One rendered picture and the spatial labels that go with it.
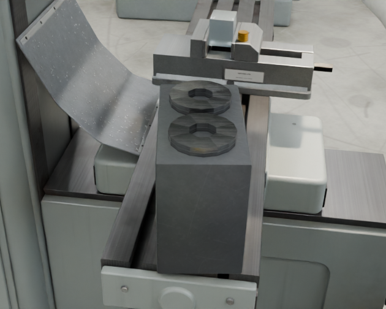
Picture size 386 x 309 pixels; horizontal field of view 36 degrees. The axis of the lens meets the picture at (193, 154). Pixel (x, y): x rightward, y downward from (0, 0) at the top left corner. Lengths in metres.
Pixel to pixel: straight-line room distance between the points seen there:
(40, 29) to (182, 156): 0.60
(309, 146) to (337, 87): 2.15
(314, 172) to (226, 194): 0.53
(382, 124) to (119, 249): 2.43
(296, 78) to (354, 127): 1.83
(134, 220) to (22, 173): 0.43
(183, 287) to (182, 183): 0.18
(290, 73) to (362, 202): 0.33
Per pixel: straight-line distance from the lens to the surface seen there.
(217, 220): 0.79
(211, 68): 1.31
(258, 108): 1.25
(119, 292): 0.90
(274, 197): 1.27
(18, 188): 1.32
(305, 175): 1.26
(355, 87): 3.51
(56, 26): 1.33
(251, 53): 1.28
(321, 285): 1.43
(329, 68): 1.35
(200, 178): 0.75
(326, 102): 3.31
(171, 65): 1.32
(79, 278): 1.51
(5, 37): 1.18
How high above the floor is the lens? 1.52
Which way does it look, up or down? 33 degrees down
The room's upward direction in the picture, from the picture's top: 2 degrees clockwise
